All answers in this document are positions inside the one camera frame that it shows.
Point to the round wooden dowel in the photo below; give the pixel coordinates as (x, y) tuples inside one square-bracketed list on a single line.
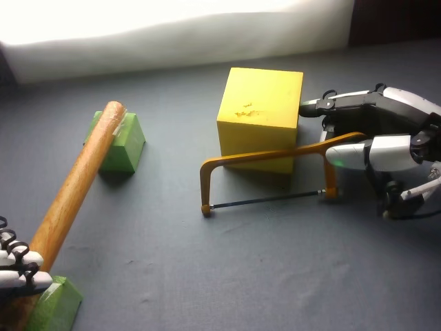
[(69, 193)]

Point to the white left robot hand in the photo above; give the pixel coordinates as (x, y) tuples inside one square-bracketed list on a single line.
[(13, 277)]

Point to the yellow wooden cube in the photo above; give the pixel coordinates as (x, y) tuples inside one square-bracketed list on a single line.
[(258, 103)]

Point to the green wedge block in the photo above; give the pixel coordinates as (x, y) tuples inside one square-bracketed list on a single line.
[(127, 148), (58, 307)]

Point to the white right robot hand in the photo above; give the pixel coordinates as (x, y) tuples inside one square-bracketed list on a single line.
[(389, 153)]

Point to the yellow frame hacksaw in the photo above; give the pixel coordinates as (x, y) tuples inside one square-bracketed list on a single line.
[(241, 157)]

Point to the grey tablecloth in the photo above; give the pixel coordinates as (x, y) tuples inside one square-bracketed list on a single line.
[(206, 269)]

